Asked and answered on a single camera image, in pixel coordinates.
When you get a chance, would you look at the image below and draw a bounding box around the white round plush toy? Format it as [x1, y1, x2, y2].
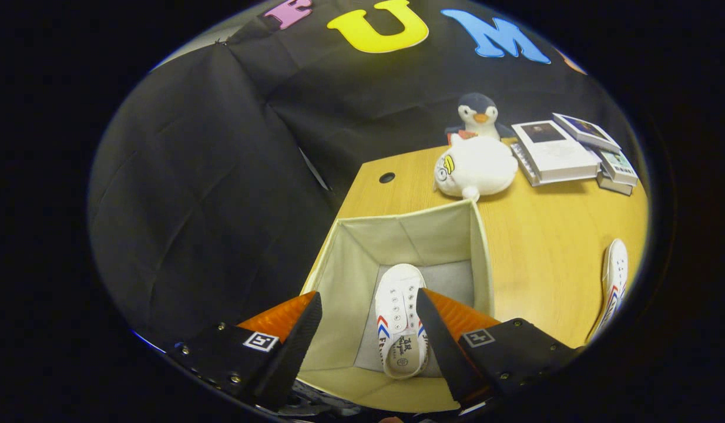
[433, 136, 519, 202]

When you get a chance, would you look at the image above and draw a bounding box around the book with pale green cover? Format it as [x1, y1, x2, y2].
[598, 147, 639, 187]

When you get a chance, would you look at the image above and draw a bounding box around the grey penguin plush toy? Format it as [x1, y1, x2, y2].
[445, 92, 516, 145]

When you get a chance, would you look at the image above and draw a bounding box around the white shoe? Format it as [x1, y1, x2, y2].
[374, 263, 429, 380]
[587, 238, 629, 343]

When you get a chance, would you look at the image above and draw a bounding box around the book with blue picture cover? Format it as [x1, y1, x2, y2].
[552, 113, 622, 155]

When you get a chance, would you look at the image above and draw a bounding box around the dark grey book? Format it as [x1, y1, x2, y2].
[596, 170, 633, 196]

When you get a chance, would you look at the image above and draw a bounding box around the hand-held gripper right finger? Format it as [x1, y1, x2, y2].
[416, 287, 579, 411]

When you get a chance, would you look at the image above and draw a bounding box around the white book with dark portrait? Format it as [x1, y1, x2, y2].
[511, 120, 602, 183]

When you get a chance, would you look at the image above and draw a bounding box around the black backdrop cloth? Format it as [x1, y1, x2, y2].
[88, 0, 639, 353]

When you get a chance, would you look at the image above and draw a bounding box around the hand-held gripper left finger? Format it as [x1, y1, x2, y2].
[165, 291, 323, 411]

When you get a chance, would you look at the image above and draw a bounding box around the grey fabric storage box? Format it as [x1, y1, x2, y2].
[298, 200, 495, 413]

